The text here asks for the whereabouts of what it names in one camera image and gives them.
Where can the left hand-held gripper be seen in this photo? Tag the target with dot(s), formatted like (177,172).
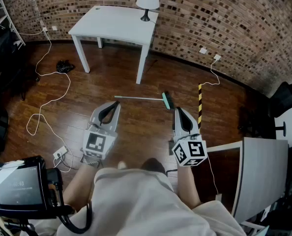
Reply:
(95,142)

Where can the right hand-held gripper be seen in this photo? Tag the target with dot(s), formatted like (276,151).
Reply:
(190,151)

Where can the teal broom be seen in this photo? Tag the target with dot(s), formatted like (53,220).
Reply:
(166,99)

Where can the person's left forearm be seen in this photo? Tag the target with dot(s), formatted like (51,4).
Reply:
(79,185)

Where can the person's right forearm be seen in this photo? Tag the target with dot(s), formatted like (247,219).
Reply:
(187,185)

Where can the yellow black hazard tape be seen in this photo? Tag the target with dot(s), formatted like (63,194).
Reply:
(199,102)

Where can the person's left shoe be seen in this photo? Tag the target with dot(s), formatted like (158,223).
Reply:
(121,165)

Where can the white power strip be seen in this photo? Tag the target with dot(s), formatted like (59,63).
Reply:
(60,152)

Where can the black plastic bag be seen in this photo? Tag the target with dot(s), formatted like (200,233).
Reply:
(65,66)

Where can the person's beige shirt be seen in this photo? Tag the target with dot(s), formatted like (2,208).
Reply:
(136,205)

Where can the white square table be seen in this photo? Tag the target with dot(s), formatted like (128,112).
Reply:
(116,23)

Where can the black office chair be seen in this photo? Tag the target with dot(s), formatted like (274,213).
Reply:
(284,95)
(6,65)

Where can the black screen device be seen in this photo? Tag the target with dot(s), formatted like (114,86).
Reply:
(19,183)

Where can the white metal shelf rack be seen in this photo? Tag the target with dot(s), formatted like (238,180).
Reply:
(6,11)

